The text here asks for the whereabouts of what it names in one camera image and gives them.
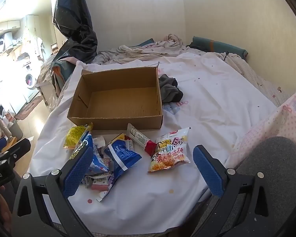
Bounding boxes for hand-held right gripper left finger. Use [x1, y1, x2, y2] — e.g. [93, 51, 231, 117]
[12, 146, 94, 237]

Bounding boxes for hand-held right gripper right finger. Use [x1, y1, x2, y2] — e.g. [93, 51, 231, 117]
[193, 145, 290, 237]

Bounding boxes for black and blue snack packet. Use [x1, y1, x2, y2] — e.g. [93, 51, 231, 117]
[73, 132, 109, 179]

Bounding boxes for yellow snack packet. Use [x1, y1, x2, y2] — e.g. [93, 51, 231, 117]
[63, 123, 93, 150]

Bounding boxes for white and orange snack packet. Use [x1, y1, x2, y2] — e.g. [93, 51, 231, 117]
[147, 127, 191, 173]

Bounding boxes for blue and white snack packet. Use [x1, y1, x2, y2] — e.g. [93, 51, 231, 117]
[104, 133, 142, 179]

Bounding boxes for red and white snack bar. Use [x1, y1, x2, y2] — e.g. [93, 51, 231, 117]
[126, 123, 158, 157]

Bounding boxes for brown cardboard box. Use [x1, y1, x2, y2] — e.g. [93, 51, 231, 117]
[67, 66, 163, 132]

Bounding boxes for grey bin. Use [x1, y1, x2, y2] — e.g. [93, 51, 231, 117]
[7, 119, 24, 141]

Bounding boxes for small pink packet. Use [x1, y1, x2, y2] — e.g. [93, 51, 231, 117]
[91, 178, 109, 191]

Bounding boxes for patterned floor rug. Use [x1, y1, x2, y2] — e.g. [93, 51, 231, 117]
[14, 96, 44, 121]

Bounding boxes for grey chair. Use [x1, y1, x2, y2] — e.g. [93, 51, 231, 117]
[204, 136, 296, 237]

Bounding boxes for white washing machine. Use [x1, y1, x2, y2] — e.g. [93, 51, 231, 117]
[18, 60, 39, 98]

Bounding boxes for white printed duvet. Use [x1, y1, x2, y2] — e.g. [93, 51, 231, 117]
[27, 51, 280, 230]

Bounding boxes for pink dotted fabric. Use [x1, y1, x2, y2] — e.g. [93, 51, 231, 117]
[233, 86, 296, 164]

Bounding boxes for teal cushion with pink trim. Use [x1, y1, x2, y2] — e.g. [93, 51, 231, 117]
[51, 60, 76, 93]

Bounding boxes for grey cloth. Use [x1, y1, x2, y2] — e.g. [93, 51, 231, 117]
[158, 73, 184, 103]

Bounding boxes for dotted beige bed sheet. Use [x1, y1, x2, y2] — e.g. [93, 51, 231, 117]
[222, 54, 292, 107]

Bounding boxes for teal pillow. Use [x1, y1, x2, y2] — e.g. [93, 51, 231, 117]
[189, 36, 248, 62]

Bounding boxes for black plastic bag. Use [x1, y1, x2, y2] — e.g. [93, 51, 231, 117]
[52, 0, 98, 66]

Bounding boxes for crumpled beige blanket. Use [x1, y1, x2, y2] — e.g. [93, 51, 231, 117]
[92, 33, 185, 66]

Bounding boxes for white wall cabinets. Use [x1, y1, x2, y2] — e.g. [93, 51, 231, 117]
[0, 19, 22, 34]

